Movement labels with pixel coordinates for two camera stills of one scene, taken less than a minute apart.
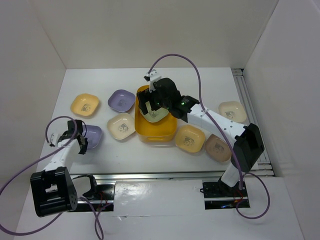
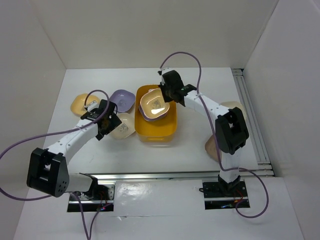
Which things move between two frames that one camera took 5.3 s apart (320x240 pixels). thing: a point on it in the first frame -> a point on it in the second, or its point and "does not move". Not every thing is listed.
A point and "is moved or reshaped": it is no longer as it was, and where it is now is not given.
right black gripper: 145,96 -> 166,98
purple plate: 93,134 is moved or reshaped
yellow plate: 84,104 does not move
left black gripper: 83,150 -> 114,121
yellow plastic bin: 162,131 does not move
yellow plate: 190,138 is moved or reshaped
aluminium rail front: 168,175 does not move
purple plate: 121,100 does not move
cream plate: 121,126 does not move
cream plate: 234,110 does not move
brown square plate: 217,149 does not move
